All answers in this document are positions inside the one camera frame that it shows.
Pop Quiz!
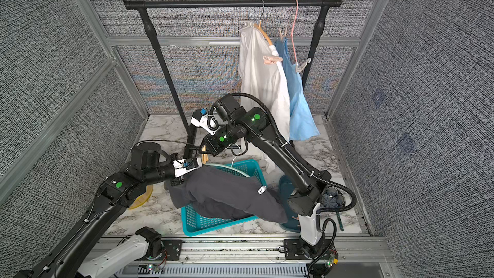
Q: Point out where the dark teal clothespin tray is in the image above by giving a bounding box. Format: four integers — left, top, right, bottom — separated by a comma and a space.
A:
278, 173, 310, 234

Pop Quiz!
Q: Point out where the dark grey garment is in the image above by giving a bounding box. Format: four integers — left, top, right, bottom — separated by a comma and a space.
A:
168, 166, 288, 223

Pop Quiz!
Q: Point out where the light blue t-shirt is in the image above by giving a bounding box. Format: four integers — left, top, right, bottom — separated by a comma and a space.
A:
275, 38, 320, 141

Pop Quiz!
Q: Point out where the dark flower-shaped bowl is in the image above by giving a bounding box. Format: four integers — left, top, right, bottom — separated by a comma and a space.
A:
321, 186, 346, 209

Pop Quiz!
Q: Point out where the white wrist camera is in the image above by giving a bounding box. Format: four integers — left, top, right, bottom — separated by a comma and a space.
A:
172, 158, 203, 178
191, 108, 219, 135

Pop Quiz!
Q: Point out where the white t-shirt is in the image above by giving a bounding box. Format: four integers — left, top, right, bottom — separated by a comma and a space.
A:
237, 21, 291, 175

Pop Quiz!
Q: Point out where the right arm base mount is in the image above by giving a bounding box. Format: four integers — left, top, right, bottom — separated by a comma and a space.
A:
277, 239, 324, 261

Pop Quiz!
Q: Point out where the pink clothes hanger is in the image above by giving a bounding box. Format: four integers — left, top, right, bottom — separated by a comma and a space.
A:
290, 0, 299, 66

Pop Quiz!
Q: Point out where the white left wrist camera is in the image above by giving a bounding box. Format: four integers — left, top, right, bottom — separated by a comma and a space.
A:
172, 158, 203, 178

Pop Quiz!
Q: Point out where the yellow clothespin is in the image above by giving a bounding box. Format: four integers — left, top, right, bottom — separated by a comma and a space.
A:
201, 154, 209, 164

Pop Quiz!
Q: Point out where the yellow wooden hanger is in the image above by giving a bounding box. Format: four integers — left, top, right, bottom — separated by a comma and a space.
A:
252, 0, 275, 47

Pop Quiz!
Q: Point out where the black clothes rack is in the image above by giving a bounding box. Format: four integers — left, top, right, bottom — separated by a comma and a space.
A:
122, 0, 343, 158

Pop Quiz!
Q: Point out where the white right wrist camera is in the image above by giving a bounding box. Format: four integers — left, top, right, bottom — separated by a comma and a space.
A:
191, 108, 219, 135

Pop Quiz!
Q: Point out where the grey white hooked clothespin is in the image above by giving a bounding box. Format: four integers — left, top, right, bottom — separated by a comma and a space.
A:
238, 21, 255, 32

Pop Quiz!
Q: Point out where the teal plastic basket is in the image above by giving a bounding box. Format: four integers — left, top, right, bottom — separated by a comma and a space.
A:
181, 159, 266, 237

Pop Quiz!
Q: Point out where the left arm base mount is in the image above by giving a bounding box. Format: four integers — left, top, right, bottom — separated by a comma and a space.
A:
143, 239, 183, 261

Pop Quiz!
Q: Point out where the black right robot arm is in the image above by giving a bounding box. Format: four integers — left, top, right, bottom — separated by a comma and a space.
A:
203, 93, 331, 249

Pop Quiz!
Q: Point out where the black corrugated cable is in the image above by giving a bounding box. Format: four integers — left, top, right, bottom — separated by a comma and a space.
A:
208, 92, 358, 252

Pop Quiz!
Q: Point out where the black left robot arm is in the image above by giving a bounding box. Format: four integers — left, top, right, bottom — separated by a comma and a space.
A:
16, 142, 203, 277

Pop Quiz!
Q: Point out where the mint green hanger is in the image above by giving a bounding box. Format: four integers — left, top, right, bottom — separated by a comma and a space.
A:
204, 161, 250, 178

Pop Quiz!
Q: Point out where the beige clothespin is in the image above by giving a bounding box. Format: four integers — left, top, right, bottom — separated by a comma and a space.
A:
295, 58, 311, 73

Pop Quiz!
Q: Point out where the yellow bamboo steamer basket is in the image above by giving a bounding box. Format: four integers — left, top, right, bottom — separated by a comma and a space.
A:
129, 185, 154, 210

